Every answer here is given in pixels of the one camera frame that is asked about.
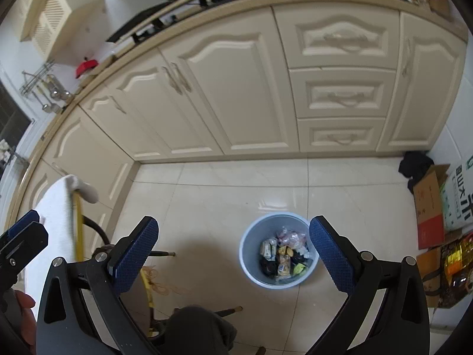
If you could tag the black plastic bag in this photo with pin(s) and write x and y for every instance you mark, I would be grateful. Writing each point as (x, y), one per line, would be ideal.
(266, 267)

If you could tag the lime green snack packet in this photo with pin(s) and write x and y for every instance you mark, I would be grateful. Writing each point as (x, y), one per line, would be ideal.
(300, 269)

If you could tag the black cloth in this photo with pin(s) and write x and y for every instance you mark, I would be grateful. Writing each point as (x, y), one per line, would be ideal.
(415, 166)

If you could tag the yellow snack bag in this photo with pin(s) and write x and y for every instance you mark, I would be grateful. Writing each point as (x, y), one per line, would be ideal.
(285, 253)

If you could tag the brown cardboard box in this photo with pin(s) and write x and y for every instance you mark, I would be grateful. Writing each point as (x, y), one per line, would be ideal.
(430, 270)

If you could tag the cream lattice upper cabinet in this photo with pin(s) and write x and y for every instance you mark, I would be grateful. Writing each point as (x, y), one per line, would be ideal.
(55, 18)

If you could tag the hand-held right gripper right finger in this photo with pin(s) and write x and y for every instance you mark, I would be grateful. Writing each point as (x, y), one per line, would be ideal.
(330, 255)

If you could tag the cardboard box with red base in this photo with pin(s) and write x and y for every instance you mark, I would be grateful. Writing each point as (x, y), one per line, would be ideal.
(428, 225)

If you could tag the yellow oil bottle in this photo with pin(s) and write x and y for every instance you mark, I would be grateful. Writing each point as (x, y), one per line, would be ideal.
(458, 262)

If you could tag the clear bag with pink contents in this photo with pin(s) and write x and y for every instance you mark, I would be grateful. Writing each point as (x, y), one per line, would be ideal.
(292, 238)

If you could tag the white towel covered table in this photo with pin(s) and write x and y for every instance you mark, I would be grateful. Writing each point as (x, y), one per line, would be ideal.
(55, 210)

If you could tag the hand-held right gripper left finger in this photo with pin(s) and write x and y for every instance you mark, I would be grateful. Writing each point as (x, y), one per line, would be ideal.
(135, 255)

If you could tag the person's grey trouser leg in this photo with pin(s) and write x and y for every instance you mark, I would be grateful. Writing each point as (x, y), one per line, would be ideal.
(199, 329)

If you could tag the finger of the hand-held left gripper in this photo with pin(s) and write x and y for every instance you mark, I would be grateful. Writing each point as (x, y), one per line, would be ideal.
(24, 223)
(29, 244)

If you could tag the person's left hand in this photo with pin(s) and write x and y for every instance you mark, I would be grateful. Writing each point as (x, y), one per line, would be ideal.
(26, 314)

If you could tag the pale blue plastic bin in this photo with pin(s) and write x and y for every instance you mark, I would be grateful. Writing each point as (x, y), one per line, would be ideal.
(251, 251)

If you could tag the white green printed box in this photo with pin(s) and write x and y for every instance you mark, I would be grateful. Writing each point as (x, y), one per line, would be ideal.
(458, 199)

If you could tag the red lidded bowl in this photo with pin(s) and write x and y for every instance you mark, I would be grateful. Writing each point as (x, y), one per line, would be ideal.
(87, 67)

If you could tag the kitchen window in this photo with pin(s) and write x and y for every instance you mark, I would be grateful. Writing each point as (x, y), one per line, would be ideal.
(11, 114)

